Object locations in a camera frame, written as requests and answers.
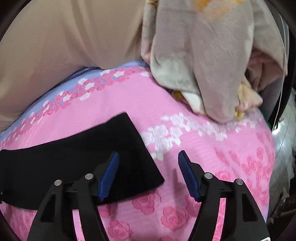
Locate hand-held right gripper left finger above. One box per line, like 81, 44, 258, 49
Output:
27, 152, 120, 241

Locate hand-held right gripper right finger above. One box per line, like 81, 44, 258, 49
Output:
178, 150, 270, 241

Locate black pants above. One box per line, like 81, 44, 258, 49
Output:
0, 113, 165, 209

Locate pink floral bed sheet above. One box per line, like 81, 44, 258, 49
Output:
0, 61, 277, 241

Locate grey plush printed blanket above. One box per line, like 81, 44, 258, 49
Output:
141, 0, 288, 122

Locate beige cloth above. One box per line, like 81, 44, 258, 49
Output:
0, 0, 151, 133

